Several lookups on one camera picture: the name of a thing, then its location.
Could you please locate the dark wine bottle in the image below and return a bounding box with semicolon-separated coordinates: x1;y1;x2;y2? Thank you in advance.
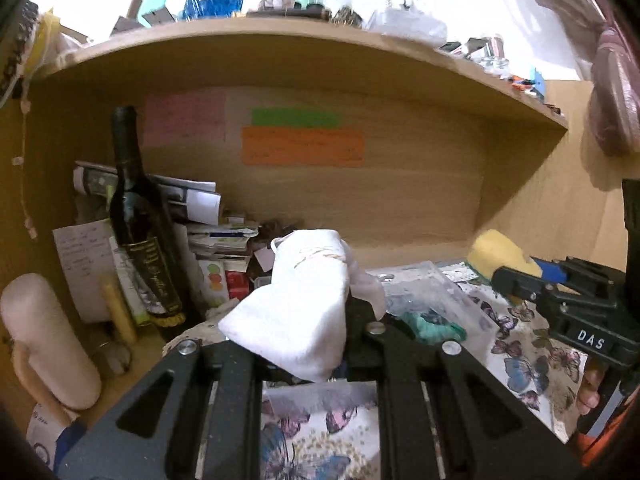
110;106;200;340

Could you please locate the clear plastic storage box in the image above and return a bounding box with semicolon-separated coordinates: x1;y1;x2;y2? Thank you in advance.
370;261;497;365

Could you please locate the white note paper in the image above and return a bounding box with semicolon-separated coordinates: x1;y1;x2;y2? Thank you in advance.
53;219;115;324

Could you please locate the stack of magazines and papers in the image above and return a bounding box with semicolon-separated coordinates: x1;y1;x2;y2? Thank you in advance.
73;162;258;317

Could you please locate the yellow sponge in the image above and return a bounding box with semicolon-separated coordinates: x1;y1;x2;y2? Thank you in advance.
465;229;542;304

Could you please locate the pink sticky note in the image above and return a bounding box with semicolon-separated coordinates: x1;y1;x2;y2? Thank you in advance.
142;88;226;148

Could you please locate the small white cardboard box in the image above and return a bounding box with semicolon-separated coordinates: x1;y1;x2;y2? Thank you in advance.
254;246;276;273

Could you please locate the wooden shelf board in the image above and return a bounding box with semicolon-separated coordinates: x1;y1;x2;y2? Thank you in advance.
36;18;567;131

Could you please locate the pink mug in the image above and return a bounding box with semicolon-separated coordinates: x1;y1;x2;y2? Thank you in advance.
1;273;102;412

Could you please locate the pink white cloth bag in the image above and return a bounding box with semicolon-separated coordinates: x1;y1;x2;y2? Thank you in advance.
218;230;385;382

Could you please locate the white plastic tub on shelf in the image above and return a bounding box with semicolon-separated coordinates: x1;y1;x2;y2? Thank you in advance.
364;8;447;48

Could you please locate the right hand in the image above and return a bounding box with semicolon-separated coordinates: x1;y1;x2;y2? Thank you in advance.
576;356;605;415

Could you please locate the butterfly print lace tablecloth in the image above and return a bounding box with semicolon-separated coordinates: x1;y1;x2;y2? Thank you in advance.
164;259;591;480

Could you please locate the green knitted cloth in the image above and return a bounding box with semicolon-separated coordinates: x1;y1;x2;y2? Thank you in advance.
400;310;468;346

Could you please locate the green sticky note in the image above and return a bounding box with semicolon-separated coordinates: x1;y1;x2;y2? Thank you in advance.
252;107;342;129

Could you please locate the orange sticky note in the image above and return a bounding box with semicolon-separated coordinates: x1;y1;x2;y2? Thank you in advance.
241;126;366;168

